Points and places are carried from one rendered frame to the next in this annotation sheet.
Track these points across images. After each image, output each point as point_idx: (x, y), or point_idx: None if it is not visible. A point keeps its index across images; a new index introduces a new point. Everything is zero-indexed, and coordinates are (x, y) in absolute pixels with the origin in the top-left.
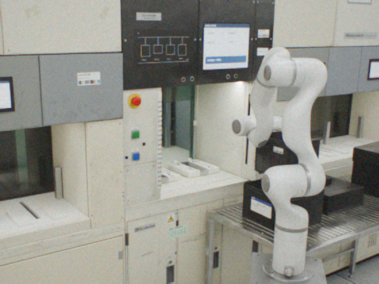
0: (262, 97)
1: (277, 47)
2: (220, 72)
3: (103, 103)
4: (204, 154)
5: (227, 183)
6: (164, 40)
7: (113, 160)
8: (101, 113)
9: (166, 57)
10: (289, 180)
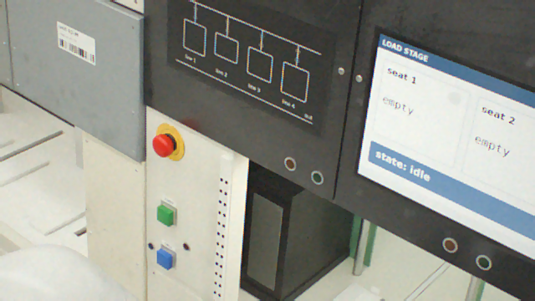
0: None
1: (9, 255)
2: (423, 216)
3: (101, 108)
4: None
5: None
6: (245, 32)
7: (124, 232)
8: (98, 125)
9: (246, 80)
10: None
